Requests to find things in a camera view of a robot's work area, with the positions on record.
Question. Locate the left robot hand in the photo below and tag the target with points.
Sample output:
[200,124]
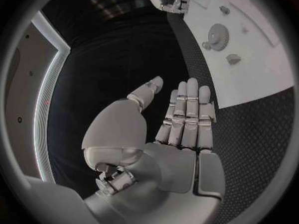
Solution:
[163,168]

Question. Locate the white task board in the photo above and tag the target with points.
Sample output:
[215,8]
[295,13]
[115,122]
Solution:
[257,69]

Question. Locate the small grey peg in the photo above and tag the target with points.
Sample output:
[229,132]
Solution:
[206,45]

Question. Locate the grey gear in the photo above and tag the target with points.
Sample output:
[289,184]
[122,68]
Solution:
[218,37]

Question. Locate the grey block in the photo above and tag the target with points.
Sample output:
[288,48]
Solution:
[233,59]

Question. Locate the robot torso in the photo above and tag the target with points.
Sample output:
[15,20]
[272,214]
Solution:
[30,78]

